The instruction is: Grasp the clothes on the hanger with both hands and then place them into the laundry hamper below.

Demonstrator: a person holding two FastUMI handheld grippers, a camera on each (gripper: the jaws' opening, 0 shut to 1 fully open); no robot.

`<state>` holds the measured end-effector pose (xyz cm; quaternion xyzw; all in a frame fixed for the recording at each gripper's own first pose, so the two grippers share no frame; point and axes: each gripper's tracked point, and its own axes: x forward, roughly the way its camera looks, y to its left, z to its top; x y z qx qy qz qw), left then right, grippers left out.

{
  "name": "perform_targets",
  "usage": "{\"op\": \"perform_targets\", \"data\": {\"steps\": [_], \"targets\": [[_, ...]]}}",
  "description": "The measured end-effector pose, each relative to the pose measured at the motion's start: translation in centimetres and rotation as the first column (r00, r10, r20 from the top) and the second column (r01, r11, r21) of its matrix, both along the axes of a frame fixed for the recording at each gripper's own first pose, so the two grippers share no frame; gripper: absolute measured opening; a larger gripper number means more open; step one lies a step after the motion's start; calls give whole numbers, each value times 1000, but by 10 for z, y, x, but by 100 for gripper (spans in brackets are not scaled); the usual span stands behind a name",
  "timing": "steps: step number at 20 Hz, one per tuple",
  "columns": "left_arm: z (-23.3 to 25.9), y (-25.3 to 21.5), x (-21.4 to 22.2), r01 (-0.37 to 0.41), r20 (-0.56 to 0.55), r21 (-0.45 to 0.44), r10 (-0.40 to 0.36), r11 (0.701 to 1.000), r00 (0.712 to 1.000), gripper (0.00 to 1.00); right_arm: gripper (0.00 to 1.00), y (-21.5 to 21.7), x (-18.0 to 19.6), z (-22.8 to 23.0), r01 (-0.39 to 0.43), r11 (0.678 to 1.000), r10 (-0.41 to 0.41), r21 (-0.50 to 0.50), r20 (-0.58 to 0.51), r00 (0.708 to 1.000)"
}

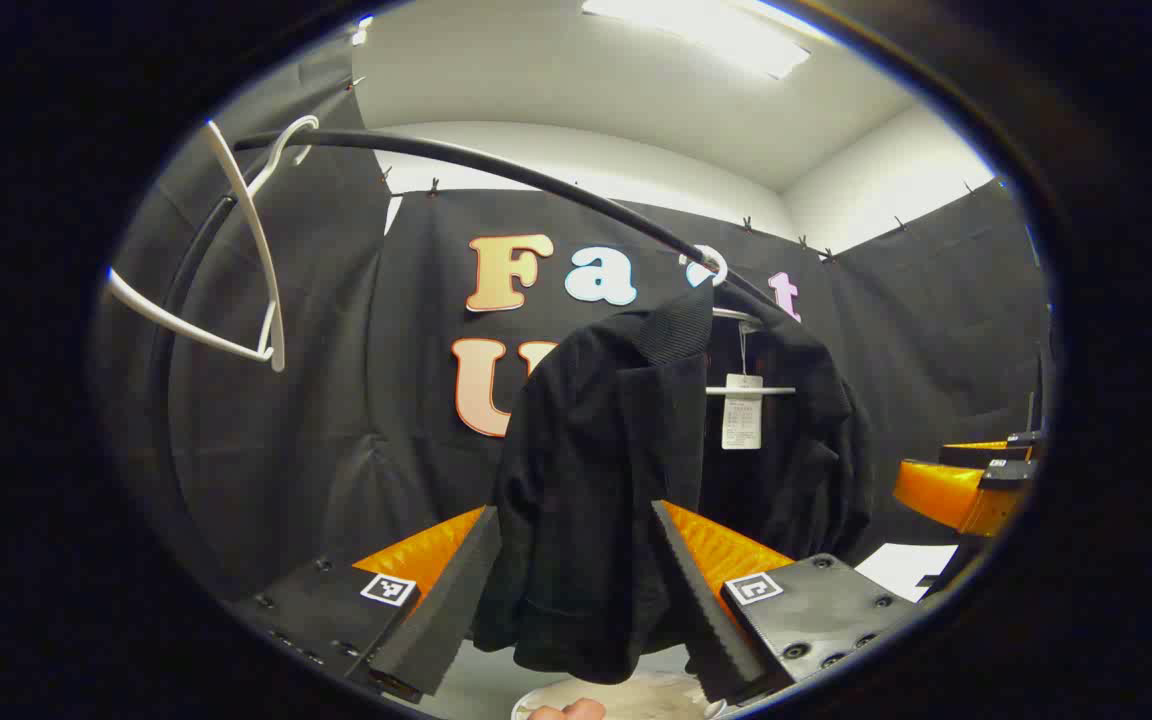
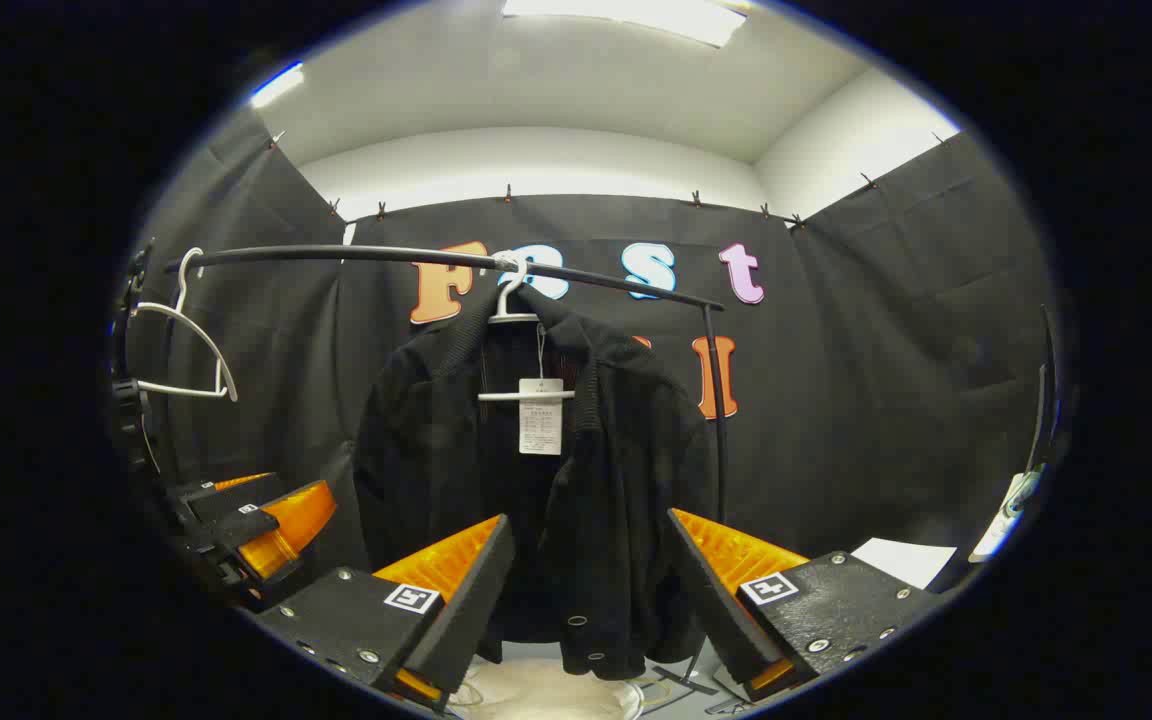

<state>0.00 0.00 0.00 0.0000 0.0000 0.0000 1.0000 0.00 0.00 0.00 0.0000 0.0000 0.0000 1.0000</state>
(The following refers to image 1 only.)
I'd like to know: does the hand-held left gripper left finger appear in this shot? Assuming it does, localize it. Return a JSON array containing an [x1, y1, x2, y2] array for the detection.
[[226, 505, 504, 704]]

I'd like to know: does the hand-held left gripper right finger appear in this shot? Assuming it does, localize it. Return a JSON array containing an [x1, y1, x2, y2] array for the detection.
[[649, 498, 919, 706]]

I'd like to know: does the white laundry hamper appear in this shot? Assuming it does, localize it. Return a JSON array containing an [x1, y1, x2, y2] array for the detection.
[[511, 670, 727, 720]]

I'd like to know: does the black jacket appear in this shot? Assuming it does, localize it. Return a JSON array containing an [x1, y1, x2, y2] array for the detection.
[[471, 283, 877, 686]]

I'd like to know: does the white plastic clothes hanger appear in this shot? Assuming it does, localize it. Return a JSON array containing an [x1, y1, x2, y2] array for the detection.
[[104, 115, 322, 373], [681, 245, 799, 398]]

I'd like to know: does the white cabinet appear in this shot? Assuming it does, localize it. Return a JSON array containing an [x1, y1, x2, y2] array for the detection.
[[854, 543, 959, 603]]

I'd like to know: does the black backdrop cloth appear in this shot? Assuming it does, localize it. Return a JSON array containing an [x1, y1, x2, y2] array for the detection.
[[96, 30, 1052, 601]]

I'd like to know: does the ceiling light panel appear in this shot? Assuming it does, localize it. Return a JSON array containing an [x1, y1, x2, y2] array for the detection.
[[581, 0, 812, 81]]

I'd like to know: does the black clothes rail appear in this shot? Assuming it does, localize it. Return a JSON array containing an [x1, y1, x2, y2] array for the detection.
[[144, 128, 782, 571]]

